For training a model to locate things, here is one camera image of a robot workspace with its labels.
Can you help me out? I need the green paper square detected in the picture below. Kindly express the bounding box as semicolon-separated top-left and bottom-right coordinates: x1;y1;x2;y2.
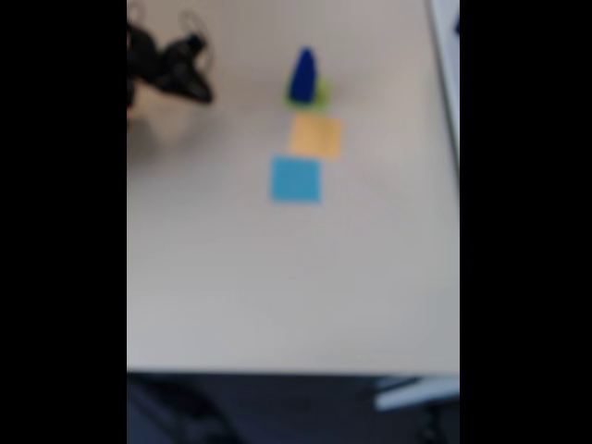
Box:
281;77;333;115

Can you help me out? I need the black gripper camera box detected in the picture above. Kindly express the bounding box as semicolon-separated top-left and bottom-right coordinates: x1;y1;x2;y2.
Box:
178;27;207;55

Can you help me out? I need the large blue cube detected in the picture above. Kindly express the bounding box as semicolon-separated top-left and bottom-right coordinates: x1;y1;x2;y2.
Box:
287;78;320;105

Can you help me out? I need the white neighbouring table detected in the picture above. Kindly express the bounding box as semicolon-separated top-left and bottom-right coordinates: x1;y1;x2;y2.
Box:
423;0;461;186

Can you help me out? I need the white table foot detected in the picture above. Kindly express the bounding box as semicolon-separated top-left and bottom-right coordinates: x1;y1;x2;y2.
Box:
373;375;461;413

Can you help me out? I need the orange paper square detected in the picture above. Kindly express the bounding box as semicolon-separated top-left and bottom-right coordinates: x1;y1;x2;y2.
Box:
289;113;344;162

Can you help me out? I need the medium blue cube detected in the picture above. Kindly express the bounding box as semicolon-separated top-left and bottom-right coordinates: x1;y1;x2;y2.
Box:
290;64;318;89

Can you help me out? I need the light blue paper square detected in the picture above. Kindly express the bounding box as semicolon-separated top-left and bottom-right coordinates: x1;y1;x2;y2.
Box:
268;154;324;205

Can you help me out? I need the black floor cable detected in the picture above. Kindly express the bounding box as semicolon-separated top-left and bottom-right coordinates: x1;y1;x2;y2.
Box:
127;374;241;444

